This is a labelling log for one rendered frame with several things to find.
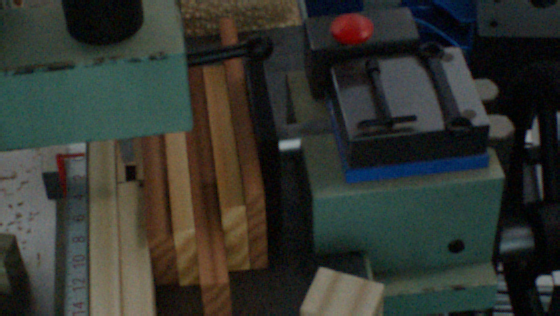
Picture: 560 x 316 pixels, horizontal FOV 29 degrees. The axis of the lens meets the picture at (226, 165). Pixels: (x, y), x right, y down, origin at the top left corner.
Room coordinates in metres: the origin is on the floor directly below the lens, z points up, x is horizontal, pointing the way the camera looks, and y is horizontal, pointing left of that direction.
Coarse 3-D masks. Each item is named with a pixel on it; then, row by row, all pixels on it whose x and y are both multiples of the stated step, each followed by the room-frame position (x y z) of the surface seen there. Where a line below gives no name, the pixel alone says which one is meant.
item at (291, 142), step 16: (256, 64) 0.62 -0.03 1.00; (256, 80) 0.60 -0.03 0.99; (256, 96) 0.59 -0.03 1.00; (256, 112) 0.57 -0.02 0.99; (272, 112) 0.57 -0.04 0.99; (256, 128) 0.55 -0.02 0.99; (272, 128) 0.55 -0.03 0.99; (288, 128) 0.59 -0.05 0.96; (304, 128) 0.58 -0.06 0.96; (320, 128) 0.58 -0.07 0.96; (256, 144) 0.55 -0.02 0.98; (272, 144) 0.54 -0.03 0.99; (288, 144) 0.57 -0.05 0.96; (272, 160) 0.54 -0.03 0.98; (272, 176) 0.54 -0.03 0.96; (272, 192) 0.54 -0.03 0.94; (272, 208) 0.54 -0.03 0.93; (272, 224) 0.54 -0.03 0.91
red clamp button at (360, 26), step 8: (344, 16) 0.63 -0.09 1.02; (352, 16) 0.63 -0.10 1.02; (360, 16) 0.63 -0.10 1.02; (336, 24) 0.62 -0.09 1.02; (344, 24) 0.62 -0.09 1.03; (352, 24) 0.62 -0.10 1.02; (360, 24) 0.62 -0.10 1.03; (368, 24) 0.62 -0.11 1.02; (336, 32) 0.62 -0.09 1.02; (344, 32) 0.61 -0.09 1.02; (352, 32) 0.61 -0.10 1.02; (360, 32) 0.61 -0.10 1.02; (368, 32) 0.61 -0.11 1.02; (344, 40) 0.61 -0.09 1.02; (352, 40) 0.61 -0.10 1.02; (360, 40) 0.61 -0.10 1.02
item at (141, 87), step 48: (144, 0) 0.61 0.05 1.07; (0, 48) 0.57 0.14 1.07; (48, 48) 0.56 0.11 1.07; (96, 48) 0.56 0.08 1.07; (144, 48) 0.55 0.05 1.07; (0, 96) 0.54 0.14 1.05; (48, 96) 0.54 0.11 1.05; (96, 96) 0.55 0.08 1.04; (144, 96) 0.55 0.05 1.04; (0, 144) 0.54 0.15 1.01; (48, 144) 0.54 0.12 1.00
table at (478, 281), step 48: (192, 48) 0.77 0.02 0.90; (288, 48) 0.76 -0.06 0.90; (288, 192) 0.58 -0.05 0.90; (288, 240) 0.53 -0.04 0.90; (192, 288) 0.49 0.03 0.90; (240, 288) 0.49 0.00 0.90; (288, 288) 0.49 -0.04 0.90; (384, 288) 0.50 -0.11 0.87; (432, 288) 0.50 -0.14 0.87; (480, 288) 0.50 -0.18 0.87
